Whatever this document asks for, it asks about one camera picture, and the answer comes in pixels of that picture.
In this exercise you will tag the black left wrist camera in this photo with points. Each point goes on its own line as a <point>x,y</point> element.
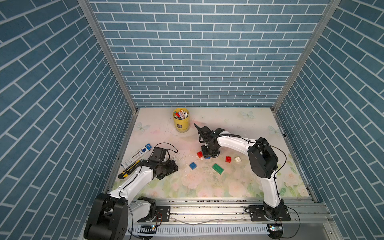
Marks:
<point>158,155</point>

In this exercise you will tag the green long lego brick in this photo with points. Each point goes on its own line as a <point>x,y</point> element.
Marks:
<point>218,169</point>

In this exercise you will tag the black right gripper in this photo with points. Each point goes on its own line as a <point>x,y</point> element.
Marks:
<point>205,155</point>

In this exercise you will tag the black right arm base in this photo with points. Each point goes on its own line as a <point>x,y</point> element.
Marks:
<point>277,215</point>

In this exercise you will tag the white lego brick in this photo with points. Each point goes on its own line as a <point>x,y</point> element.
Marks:
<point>237,159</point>

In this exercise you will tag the blue lego brick loose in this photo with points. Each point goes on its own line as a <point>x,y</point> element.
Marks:
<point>193,166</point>

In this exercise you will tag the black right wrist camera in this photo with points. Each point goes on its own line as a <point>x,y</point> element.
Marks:
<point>210,131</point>

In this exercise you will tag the markers in cup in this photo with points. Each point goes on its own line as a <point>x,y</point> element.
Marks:
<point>181,115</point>

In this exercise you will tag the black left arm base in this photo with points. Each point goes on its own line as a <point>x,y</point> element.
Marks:
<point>112,218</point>

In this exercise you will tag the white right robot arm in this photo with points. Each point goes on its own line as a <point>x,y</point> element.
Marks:
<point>262,158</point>

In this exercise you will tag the yellow black utility knife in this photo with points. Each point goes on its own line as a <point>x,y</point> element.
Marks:
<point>130,169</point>

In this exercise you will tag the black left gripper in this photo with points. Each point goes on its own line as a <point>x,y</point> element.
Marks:
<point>172,167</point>

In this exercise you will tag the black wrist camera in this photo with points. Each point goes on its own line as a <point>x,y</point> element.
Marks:
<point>210,131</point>
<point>158,155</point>

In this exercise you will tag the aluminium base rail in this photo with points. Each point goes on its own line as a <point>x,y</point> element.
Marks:
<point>236,219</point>

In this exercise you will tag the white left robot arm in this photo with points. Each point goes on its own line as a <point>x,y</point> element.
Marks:
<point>132,184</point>

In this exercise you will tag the red small lego brick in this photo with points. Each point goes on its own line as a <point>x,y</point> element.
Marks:
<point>200,154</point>

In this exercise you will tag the yellow pen holder cup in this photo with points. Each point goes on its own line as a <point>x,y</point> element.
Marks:
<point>182,126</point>

